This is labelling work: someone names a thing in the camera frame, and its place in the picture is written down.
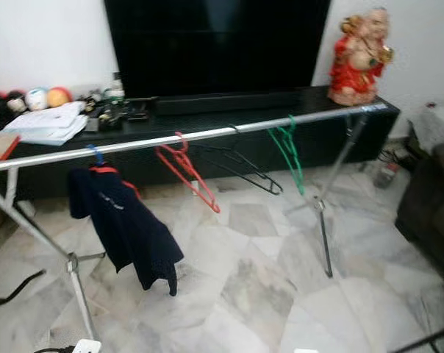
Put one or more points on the grey power strip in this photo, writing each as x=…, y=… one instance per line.
x=385, y=175

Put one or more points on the white round plush toy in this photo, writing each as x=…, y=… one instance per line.
x=36, y=99

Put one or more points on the black soundbar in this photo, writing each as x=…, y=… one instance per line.
x=226, y=103

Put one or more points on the navy shirt with red collar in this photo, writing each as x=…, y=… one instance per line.
x=126, y=228

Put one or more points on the red plastic hanger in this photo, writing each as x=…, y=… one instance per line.
x=187, y=169

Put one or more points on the black TV console cabinet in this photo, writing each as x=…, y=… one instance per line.
x=325, y=143

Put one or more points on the orange round plush toy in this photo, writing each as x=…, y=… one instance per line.
x=59, y=97

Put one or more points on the green plastic hanger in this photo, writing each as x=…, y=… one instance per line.
x=287, y=147

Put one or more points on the small black set-top box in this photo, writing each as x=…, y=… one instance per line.
x=138, y=115

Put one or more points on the silver metal clothes rack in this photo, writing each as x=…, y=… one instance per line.
x=222, y=132

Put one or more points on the stack of white papers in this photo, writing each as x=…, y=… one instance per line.
x=49, y=123

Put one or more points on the clear plastic bottle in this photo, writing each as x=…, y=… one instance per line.
x=116, y=88

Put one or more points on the dark sofa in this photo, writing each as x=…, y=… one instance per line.
x=431, y=213

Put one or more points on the black flat screen television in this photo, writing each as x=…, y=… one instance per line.
x=215, y=44

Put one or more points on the blue plastic hanger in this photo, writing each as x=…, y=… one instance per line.
x=97, y=155

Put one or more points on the white lace cloth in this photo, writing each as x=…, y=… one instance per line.
x=435, y=126

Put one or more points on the red laughing Buddha statue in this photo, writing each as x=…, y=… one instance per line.
x=358, y=70

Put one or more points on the dark grey plastic hanger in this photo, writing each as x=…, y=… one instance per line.
x=273, y=190

